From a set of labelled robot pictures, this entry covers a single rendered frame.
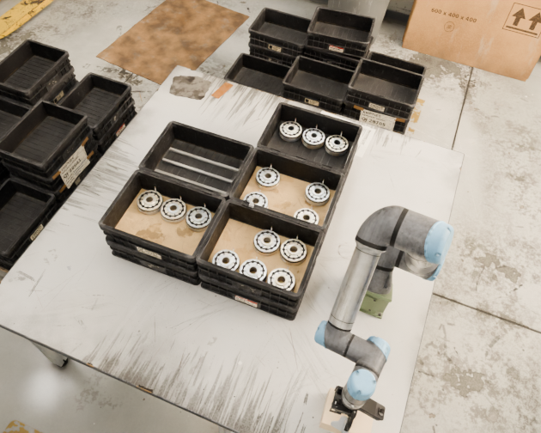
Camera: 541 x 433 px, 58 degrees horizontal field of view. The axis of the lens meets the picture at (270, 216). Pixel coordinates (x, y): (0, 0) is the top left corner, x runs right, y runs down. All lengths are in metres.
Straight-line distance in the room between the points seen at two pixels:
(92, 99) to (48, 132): 0.43
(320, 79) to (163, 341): 2.05
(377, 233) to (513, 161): 2.45
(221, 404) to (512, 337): 1.74
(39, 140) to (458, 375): 2.52
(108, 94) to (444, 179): 2.03
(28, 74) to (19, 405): 1.87
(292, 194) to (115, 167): 0.85
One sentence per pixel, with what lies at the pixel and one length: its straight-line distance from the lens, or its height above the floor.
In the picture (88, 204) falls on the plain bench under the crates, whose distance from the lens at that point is 2.28.
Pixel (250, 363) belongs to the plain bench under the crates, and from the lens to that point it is 1.85.
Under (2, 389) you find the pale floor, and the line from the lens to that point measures 2.81.
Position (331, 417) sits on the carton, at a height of 0.78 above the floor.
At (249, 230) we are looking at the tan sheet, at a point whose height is 0.83.
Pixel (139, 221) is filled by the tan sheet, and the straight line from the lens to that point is 2.01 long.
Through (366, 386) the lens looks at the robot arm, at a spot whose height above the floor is 1.11.
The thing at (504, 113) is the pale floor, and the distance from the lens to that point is 4.07.
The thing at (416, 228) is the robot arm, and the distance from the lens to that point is 1.37.
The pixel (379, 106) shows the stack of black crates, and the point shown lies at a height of 0.52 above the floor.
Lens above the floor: 2.46
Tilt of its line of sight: 55 degrees down
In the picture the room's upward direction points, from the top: 4 degrees clockwise
